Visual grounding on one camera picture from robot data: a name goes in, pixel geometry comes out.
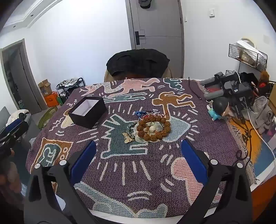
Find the black-haired figurine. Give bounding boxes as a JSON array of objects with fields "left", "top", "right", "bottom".
[{"left": 206, "top": 97, "right": 230, "bottom": 122}]

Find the brown seed bead bracelet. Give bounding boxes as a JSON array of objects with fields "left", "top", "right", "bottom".
[{"left": 136, "top": 115, "right": 171, "bottom": 141}]

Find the white bag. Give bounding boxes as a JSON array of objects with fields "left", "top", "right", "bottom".
[{"left": 236, "top": 38, "right": 257, "bottom": 50}]

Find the person's left hand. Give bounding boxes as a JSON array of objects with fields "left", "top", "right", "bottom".
[{"left": 0, "top": 164, "right": 23, "bottom": 194}]

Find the brown plush toy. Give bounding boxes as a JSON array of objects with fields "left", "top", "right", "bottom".
[{"left": 259, "top": 71, "right": 270, "bottom": 87}]

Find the black jewelry box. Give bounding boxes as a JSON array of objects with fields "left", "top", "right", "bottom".
[{"left": 68, "top": 96, "right": 107, "bottom": 130}]

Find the black door lock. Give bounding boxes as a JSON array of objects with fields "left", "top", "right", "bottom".
[{"left": 135, "top": 31, "right": 146, "bottom": 45}]

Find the white cloth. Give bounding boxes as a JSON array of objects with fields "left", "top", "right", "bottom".
[{"left": 6, "top": 109, "right": 30, "bottom": 126}]

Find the black garment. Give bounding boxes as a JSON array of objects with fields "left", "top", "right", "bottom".
[{"left": 106, "top": 49, "right": 170, "bottom": 77}]

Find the gold butterfly brooch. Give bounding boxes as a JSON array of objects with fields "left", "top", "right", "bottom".
[{"left": 122, "top": 132, "right": 135, "bottom": 144}]

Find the black equipment pile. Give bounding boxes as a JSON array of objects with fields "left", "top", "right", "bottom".
[{"left": 201, "top": 72, "right": 255, "bottom": 102}]

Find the purple printed blanket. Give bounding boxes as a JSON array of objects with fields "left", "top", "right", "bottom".
[{"left": 25, "top": 78, "right": 258, "bottom": 218}]

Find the orange box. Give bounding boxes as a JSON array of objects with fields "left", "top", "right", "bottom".
[{"left": 44, "top": 91, "right": 60, "bottom": 107}]

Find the black cable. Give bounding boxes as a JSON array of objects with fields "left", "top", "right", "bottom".
[{"left": 188, "top": 77, "right": 202, "bottom": 100}]

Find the black wire basket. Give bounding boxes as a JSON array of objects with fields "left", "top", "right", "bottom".
[{"left": 229, "top": 44, "right": 268, "bottom": 72}]

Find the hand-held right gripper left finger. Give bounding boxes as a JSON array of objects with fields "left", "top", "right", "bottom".
[{"left": 24, "top": 141, "right": 97, "bottom": 224}]

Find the cardboard box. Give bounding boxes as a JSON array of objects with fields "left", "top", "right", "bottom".
[{"left": 38, "top": 79, "right": 53, "bottom": 96}]

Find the orange printed mat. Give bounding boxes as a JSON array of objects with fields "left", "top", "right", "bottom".
[{"left": 229, "top": 118, "right": 276, "bottom": 188}]

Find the tan chair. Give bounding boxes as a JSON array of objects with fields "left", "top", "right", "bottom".
[{"left": 104, "top": 65, "right": 173, "bottom": 83}]

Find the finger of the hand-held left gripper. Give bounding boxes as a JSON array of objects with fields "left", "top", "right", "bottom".
[{"left": 0, "top": 118, "right": 29, "bottom": 149}]

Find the white cable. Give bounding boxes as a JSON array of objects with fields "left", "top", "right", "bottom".
[{"left": 237, "top": 71, "right": 276, "bottom": 157}]

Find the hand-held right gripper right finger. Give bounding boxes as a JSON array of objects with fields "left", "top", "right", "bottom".
[{"left": 181, "top": 140, "right": 253, "bottom": 224}]

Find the dark grey interior door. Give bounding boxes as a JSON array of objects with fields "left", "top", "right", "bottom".
[{"left": 19, "top": 42, "right": 43, "bottom": 114}]

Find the black shoe rack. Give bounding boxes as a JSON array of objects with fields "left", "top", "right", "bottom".
[{"left": 56, "top": 78, "right": 86, "bottom": 102}]

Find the grey cloth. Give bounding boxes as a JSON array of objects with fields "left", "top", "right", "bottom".
[{"left": 252, "top": 96, "right": 275, "bottom": 134}]

